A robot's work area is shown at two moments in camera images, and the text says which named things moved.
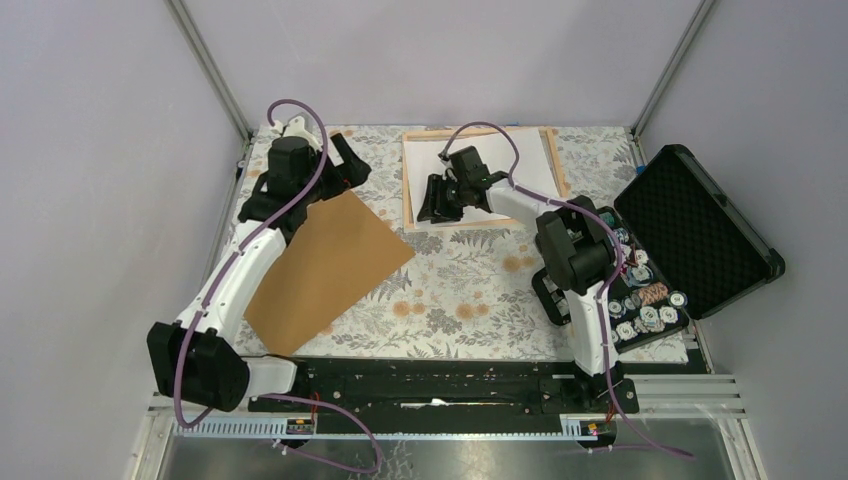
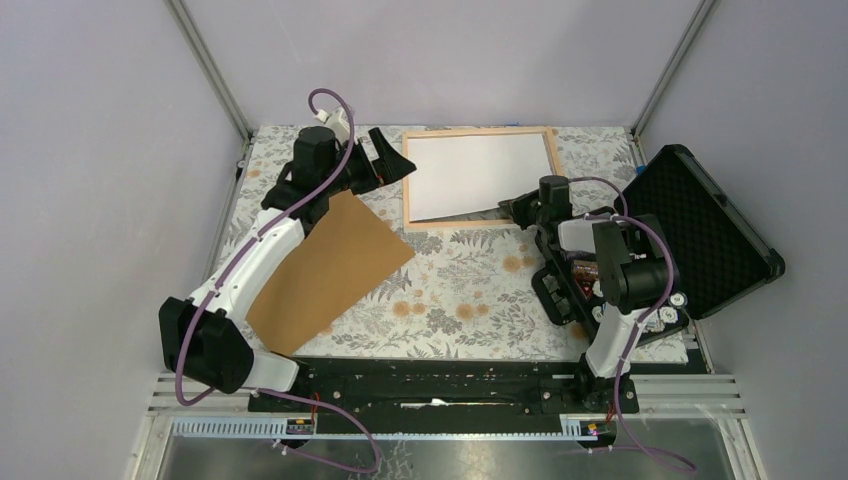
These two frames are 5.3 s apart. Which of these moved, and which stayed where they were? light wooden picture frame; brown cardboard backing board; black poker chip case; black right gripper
Moved: black right gripper
Stayed: brown cardboard backing board; black poker chip case; light wooden picture frame
